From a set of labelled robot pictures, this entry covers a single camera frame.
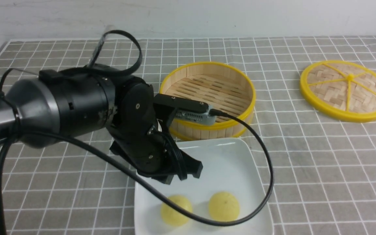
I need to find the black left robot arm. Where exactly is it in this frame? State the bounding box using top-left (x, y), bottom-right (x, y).
top-left (0, 30), bottom-right (207, 184)

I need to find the bamboo steamer basket yellow rim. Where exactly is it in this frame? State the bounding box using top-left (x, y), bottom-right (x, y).
top-left (159, 62), bottom-right (256, 140)

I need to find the white square plate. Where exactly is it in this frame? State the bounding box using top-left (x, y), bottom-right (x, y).
top-left (134, 138), bottom-right (274, 235)

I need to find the woven bamboo steamer lid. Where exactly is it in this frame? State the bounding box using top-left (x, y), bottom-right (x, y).
top-left (300, 60), bottom-right (376, 123)

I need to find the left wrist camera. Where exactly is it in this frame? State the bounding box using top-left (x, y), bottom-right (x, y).
top-left (153, 94), bottom-right (216, 127)

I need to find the yellow steamed bun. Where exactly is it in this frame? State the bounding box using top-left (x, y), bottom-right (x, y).
top-left (208, 191), bottom-right (240, 222)
top-left (161, 195), bottom-right (193, 227)

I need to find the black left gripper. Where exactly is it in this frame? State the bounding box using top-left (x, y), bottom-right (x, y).
top-left (109, 127), bottom-right (203, 185)

